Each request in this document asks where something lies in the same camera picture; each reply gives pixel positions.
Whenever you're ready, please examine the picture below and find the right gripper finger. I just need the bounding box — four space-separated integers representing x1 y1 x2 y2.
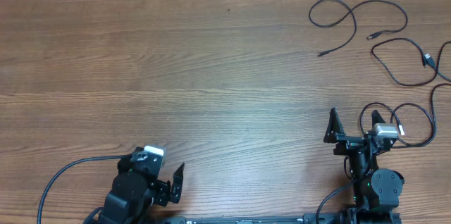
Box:
371 110 385 125
323 107 346 143

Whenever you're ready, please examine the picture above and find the black USB cable long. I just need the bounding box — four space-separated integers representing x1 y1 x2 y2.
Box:
308 0 409 57

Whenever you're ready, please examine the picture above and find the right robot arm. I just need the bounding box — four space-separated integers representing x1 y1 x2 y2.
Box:
315 108 404 223

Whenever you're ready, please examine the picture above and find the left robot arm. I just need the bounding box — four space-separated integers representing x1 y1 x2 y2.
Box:
83 145 185 224

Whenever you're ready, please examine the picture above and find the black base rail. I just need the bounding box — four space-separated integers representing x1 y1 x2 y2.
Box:
155 212 402 224

